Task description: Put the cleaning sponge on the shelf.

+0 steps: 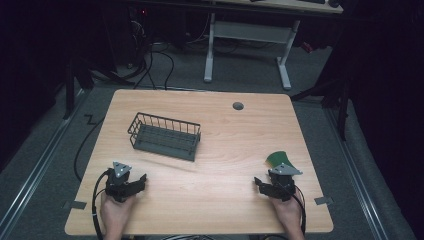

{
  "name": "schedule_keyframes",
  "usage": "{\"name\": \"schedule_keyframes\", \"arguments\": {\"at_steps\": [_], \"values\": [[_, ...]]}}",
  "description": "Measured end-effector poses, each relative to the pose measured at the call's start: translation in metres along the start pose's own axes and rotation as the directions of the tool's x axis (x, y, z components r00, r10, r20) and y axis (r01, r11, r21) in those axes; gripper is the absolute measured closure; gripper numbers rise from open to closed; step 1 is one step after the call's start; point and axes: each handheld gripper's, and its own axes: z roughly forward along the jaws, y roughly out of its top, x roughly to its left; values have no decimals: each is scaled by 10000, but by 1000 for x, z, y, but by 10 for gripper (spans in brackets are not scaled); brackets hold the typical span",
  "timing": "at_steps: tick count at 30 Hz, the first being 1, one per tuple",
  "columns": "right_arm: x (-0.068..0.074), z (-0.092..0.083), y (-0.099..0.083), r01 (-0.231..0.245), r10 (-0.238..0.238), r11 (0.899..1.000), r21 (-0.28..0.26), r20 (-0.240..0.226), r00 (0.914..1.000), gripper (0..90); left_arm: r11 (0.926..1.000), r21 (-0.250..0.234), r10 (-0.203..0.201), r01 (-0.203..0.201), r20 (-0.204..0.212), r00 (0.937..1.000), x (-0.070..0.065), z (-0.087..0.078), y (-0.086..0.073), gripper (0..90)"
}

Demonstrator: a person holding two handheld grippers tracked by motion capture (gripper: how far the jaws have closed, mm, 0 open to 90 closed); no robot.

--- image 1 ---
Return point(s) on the person's left hand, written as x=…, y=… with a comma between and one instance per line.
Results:
x=115, y=213

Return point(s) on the black computer tower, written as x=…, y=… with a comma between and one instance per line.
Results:
x=140, y=30

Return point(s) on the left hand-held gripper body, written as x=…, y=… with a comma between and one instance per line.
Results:
x=117, y=185

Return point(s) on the green fan-shaped sheet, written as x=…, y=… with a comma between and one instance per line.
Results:
x=279, y=158

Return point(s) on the small red object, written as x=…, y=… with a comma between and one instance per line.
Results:
x=307, y=47

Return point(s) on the grey tape strip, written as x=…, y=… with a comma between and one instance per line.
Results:
x=324, y=200
x=76, y=204

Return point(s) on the black keyboard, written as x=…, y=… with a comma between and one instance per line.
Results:
x=311, y=1

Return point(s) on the person's right hand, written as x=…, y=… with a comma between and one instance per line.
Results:
x=288, y=213

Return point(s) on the black computer mouse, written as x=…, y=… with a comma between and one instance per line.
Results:
x=334, y=3

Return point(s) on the metal floor rail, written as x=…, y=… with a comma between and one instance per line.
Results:
x=356, y=173
x=36, y=170

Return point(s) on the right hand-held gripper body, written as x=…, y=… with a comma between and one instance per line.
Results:
x=282, y=185

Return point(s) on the white-legged wooden desk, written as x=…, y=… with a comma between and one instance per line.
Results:
x=250, y=31

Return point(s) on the black metal stand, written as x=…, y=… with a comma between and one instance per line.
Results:
x=343, y=110
x=69, y=90

